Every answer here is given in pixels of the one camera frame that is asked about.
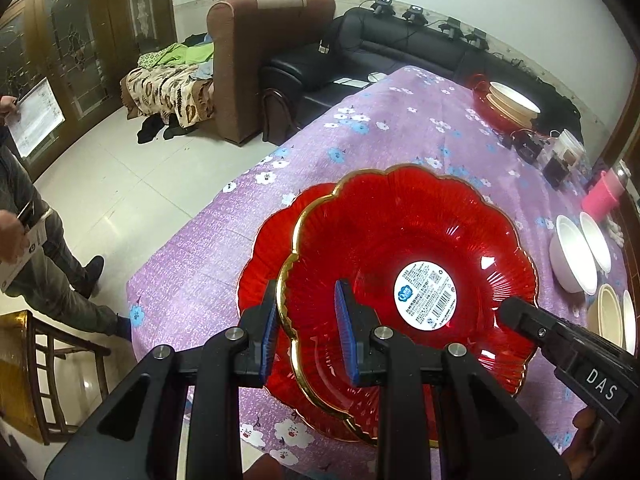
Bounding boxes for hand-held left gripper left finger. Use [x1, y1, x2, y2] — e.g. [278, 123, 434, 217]
[44, 279, 281, 480]

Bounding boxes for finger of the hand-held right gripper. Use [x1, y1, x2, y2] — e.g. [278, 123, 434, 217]
[497, 297, 571, 368]

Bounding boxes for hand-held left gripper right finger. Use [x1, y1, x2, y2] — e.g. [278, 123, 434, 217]
[334, 280, 571, 480]

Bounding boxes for cream plates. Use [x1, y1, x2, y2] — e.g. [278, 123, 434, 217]
[587, 283, 626, 351]

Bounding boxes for red labelled glass plate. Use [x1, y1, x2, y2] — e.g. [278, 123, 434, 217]
[276, 162, 540, 448]

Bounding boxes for far stack of plates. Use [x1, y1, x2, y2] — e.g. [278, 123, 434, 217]
[467, 74, 538, 133]

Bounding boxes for person's right hand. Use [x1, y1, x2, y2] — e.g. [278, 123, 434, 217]
[572, 406, 598, 432]

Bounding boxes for cream plastic bowl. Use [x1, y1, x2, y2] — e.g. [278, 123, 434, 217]
[486, 95, 538, 128]
[621, 290, 638, 356]
[488, 81, 542, 116]

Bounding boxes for white bowl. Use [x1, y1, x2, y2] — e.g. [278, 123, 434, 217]
[579, 211, 613, 275]
[549, 215, 599, 295]

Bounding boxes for pink cup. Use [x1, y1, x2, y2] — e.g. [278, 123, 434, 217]
[581, 159, 632, 223]

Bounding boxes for dark small box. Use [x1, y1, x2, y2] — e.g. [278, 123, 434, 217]
[542, 152, 573, 188]

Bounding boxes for dark brown handbag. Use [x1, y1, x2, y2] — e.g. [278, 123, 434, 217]
[262, 87, 296, 147]

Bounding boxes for wooden chair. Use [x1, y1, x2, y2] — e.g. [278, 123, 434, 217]
[22, 310, 112, 446]

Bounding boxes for black clothing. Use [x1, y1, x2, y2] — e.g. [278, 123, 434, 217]
[136, 115, 193, 145]

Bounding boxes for white booklet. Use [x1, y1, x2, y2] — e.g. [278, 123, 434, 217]
[0, 207, 55, 293]

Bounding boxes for leaf patterned blanket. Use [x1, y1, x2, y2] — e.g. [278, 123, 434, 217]
[120, 62, 217, 130]

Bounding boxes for brown armchair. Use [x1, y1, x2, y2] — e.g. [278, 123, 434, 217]
[206, 0, 337, 147]

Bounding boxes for gold cushion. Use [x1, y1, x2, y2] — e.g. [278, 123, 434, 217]
[0, 310, 46, 443]

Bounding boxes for black leather sofa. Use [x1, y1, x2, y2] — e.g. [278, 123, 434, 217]
[260, 6, 583, 148]

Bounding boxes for green cloth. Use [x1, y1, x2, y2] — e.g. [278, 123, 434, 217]
[139, 41, 216, 68]

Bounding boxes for white paper sheet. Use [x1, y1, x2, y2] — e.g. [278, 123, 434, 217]
[7, 77, 67, 159]

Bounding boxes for wooden glass door cabinet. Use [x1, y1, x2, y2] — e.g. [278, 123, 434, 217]
[0, 0, 177, 181]

